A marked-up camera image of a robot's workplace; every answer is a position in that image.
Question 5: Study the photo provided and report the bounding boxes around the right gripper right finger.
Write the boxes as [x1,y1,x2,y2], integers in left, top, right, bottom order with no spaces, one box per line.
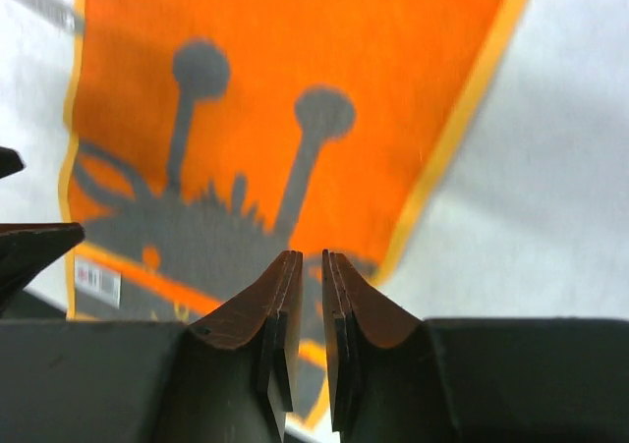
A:
[322,251,628,442]

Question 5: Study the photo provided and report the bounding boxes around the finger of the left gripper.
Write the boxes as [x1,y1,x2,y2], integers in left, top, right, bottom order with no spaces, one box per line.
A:
[1,222,85,314]
[0,146,25,178]

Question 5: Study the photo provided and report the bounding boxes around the grey orange-edged towel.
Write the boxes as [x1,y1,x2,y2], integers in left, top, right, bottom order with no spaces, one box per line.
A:
[60,0,527,437]

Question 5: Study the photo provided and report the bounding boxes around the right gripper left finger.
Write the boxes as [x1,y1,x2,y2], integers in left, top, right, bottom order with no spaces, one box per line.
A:
[1,250,303,442]

